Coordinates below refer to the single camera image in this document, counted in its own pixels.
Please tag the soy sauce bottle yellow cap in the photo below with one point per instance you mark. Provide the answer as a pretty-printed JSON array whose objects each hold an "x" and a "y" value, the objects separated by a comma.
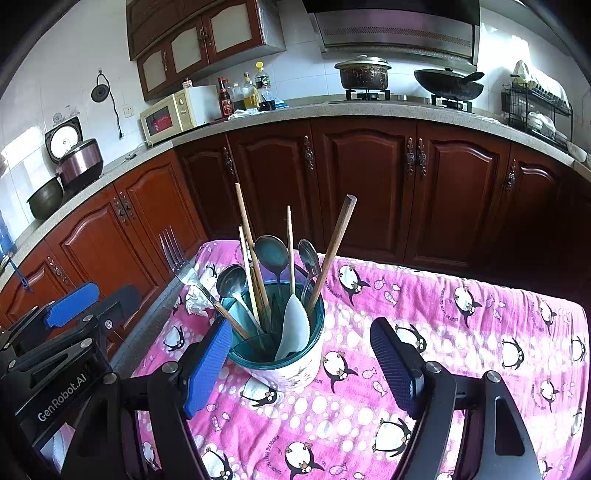
[{"x": 264, "y": 87}]

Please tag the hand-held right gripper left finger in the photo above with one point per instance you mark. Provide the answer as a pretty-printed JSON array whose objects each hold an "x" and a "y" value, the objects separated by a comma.
[{"x": 207, "y": 364}]

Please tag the pink penguin printed blanket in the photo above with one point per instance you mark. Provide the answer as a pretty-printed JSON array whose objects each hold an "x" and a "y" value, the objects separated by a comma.
[{"x": 461, "y": 350}]

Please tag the tan wooden chopstick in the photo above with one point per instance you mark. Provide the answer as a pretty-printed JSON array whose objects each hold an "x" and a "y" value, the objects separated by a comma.
[{"x": 290, "y": 240}]

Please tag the large dark steel spoon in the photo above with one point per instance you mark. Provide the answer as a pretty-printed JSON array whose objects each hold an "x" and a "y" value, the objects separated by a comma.
[{"x": 271, "y": 256}]

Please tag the white cloth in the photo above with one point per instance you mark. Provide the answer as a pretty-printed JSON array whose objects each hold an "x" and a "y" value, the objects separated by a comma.
[{"x": 242, "y": 114}]

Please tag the white utensil holder blue rim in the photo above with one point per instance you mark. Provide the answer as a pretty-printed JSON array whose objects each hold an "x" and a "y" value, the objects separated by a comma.
[{"x": 295, "y": 369}]

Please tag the white plastic knife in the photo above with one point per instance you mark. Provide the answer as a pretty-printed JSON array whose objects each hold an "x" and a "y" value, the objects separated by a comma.
[{"x": 293, "y": 327}]

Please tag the dark sauce bottle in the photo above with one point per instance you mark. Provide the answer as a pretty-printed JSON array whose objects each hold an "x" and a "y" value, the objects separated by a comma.
[{"x": 238, "y": 99}]

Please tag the wooden wall cabinet glass doors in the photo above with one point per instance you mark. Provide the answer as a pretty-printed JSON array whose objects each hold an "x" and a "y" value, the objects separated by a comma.
[{"x": 207, "y": 41}]

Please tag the cream microwave oven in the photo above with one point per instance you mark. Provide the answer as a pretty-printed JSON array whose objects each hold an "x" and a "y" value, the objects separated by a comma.
[{"x": 166, "y": 115}]

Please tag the brown wooden chopstick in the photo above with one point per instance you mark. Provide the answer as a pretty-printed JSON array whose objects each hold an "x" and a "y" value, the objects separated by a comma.
[{"x": 244, "y": 212}]

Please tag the light wooden chopstick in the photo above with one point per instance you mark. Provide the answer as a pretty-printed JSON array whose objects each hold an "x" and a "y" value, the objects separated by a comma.
[{"x": 244, "y": 254}]

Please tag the brown cooking pot with lid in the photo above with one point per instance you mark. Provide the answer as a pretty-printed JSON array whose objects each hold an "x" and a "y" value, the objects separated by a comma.
[{"x": 363, "y": 74}]

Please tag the wooden base cabinets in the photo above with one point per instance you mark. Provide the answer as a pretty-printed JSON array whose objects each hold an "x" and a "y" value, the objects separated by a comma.
[{"x": 360, "y": 184}]

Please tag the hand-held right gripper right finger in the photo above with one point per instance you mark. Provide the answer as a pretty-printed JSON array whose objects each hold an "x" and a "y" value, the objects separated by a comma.
[{"x": 392, "y": 364}]

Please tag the red sauce bottle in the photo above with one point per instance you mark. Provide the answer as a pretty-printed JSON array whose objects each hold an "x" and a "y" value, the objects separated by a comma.
[{"x": 226, "y": 101}]

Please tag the crumpled white tissue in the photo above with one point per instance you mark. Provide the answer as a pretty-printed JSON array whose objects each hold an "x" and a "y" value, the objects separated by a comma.
[{"x": 198, "y": 300}]

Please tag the yellow oil bottle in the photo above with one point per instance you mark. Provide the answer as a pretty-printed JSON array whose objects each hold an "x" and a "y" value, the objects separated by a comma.
[{"x": 250, "y": 94}]

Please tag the black inner cooker pot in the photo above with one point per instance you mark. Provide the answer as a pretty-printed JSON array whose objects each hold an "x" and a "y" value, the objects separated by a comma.
[{"x": 45, "y": 198}]

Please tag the steel range hood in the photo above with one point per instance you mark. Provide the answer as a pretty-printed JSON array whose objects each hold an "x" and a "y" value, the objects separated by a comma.
[{"x": 397, "y": 32}]

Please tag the black wok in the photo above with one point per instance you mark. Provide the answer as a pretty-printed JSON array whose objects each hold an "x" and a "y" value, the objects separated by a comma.
[{"x": 448, "y": 83}]

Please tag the white plastic bag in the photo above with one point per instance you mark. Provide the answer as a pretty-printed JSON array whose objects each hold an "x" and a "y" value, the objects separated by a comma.
[{"x": 538, "y": 76}]

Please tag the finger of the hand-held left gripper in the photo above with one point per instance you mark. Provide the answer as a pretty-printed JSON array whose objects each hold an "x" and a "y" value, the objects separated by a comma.
[
  {"x": 124, "y": 300},
  {"x": 71, "y": 304}
]

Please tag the black dish rack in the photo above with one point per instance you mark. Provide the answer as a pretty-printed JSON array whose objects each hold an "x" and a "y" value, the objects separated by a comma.
[{"x": 535, "y": 115}]

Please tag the purple rice cooker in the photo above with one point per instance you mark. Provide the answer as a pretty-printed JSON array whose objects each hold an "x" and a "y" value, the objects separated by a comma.
[{"x": 74, "y": 157}]

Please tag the gas stove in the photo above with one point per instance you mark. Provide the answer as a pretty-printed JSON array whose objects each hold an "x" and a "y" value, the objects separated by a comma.
[{"x": 401, "y": 98}]

